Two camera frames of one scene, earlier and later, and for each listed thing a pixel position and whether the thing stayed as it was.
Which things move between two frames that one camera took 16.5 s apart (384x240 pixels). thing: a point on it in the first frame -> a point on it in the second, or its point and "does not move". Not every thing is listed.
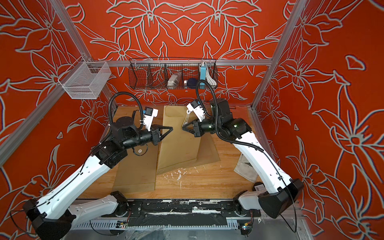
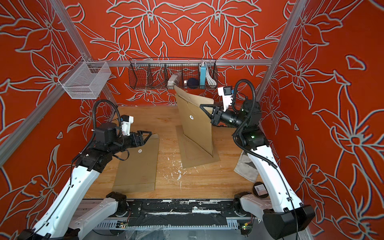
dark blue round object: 192,83 does not move
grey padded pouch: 244,168 does not move
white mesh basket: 84,80 does not move
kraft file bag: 137,171 does not move
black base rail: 183,212 does not move
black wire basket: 172,73 does not move
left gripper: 157,136 -> 140,136
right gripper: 198,130 -> 215,118
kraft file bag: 180,147 -> 196,124
